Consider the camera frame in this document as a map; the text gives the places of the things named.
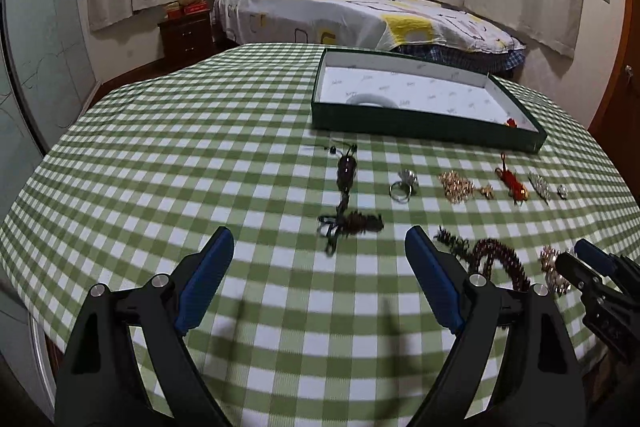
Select blue plaid bed sheet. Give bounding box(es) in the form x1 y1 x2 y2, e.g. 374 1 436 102
400 42 528 75

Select red knot charm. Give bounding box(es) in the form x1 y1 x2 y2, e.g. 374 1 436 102
495 152 528 206

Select white patterned bedspread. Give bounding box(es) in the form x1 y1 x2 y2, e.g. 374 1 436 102
212 0 526 55

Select silver flower ring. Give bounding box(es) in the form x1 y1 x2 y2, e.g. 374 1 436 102
389 168 420 204

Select wooden door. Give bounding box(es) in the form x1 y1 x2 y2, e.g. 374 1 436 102
587 0 640 148

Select dark pendant with tassel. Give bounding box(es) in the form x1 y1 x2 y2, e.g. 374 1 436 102
316 144 385 255

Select gold coin chain necklace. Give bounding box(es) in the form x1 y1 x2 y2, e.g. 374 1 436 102
437 172 476 206

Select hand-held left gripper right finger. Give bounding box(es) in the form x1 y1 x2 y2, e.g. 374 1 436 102
404 226 587 427

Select dark green tray box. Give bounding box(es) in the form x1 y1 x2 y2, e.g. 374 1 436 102
311 48 549 154

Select dark wooden nightstand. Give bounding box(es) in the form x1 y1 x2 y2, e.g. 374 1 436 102
157 9 216 70

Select pearl flower brooch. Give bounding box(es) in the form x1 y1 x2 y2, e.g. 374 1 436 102
539 244 576 295

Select dark red bead bracelet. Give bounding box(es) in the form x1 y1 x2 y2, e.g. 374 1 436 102
434 226 533 293

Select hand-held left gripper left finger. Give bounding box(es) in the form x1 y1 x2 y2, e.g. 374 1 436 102
54 226 236 427

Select green checkered tablecloth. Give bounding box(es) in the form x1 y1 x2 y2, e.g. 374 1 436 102
0 42 638 427

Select silver rhinestone brooch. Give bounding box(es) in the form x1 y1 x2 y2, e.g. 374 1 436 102
529 173 552 204

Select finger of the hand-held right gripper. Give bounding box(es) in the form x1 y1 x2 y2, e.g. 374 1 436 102
574 239 623 278
555 251 608 295

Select grey wardrobe door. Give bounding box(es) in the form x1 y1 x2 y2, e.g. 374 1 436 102
0 0 98 158

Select white jade bangle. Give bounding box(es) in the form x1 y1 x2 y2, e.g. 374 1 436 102
345 93 401 110

